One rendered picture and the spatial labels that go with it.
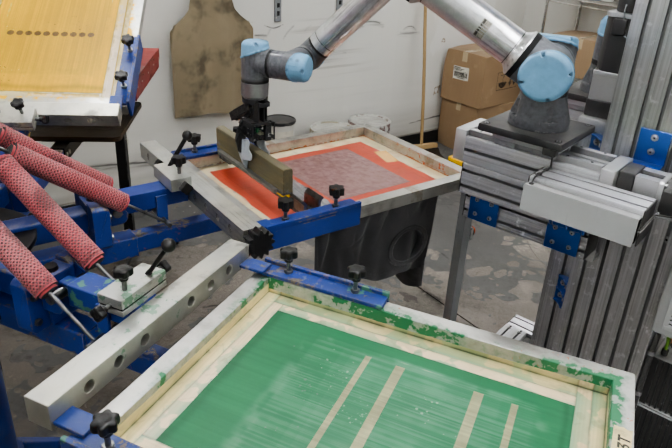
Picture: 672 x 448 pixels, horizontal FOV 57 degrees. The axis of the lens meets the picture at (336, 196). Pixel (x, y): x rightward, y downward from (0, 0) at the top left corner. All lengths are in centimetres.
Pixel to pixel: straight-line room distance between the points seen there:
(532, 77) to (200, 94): 272
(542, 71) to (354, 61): 317
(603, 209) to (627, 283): 45
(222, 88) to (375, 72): 127
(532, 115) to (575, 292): 59
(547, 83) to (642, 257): 62
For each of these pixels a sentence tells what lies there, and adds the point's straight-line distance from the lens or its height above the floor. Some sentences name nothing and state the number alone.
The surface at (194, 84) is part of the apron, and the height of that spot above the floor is 75.
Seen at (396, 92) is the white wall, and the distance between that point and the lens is 489.
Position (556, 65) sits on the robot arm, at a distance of 146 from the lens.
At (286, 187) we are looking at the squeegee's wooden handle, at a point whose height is 105.
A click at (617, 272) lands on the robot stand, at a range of 191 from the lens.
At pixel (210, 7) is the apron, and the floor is 118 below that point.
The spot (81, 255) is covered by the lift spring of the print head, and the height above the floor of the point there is 106.
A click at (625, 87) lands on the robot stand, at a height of 137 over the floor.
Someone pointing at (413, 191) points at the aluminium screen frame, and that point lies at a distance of 186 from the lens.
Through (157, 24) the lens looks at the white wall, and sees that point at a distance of 379.
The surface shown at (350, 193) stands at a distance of 189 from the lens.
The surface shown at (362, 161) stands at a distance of 214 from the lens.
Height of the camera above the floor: 174
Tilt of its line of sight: 25 degrees down
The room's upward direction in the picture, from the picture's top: 3 degrees clockwise
